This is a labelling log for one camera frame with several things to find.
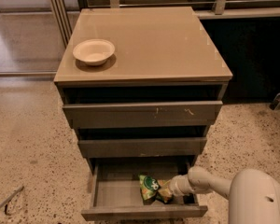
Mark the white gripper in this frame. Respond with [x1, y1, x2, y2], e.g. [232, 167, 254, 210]
[169, 175, 193, 197]

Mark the green rice chip bag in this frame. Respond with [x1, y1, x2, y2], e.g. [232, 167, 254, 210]
[139, 175, 173, 203]

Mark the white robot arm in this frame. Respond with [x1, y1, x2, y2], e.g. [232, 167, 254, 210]
[169, 166, 280, 224]

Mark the middle grey drawer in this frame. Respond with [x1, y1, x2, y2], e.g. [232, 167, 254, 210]
[78, 137, 207, 158]

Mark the grey drawer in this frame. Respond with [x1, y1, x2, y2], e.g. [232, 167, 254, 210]
[63, 101, 222, 129]
[78, 137, 207, 158]
[81, 156, 207, 221]

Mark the bottom grey drawer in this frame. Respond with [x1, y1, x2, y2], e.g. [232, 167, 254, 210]
[81, 156, 207, 221]

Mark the top grey drawer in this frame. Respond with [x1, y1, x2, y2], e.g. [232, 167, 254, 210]
[63, 101, 222, 129]

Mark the grey drawer cabinet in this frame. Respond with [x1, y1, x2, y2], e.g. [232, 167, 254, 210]
[53, 6, 234, 224]

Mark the white paper bowl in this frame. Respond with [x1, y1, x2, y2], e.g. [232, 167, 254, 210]
[73, 39, 115, 66]

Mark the grey rod on floor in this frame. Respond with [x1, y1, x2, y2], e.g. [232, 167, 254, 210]
[0, 186, 24, 209]

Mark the small dark floor bracket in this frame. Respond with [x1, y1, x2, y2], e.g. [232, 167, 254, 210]
[269, 92, 280, 110]

